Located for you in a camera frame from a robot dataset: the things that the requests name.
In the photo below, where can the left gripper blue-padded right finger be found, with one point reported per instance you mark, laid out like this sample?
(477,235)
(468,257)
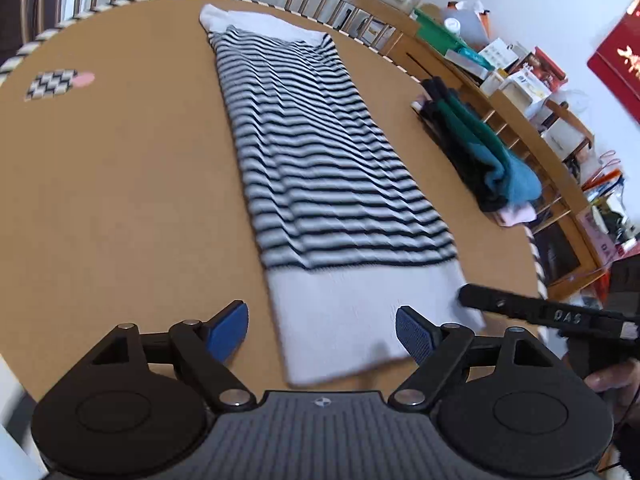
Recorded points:
(439,353)

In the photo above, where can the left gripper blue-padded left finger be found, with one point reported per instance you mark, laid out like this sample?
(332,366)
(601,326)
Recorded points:
(202,350)

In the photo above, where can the black white striped sweater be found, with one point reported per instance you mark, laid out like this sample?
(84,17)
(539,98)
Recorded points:
(344,233)

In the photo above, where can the person's right hand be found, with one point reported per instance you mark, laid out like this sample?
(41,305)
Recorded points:
(623,378)

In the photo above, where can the blue green fleece garment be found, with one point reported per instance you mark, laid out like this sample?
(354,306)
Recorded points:
(493,173)

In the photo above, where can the checkered marker sticker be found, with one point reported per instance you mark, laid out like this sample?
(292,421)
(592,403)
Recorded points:
(50,84)

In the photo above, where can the wooden chair far side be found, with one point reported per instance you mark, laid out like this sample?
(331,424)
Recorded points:
(373,22)

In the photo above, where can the red wall hanging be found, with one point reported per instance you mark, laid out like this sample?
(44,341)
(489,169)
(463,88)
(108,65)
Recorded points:
(616,61)

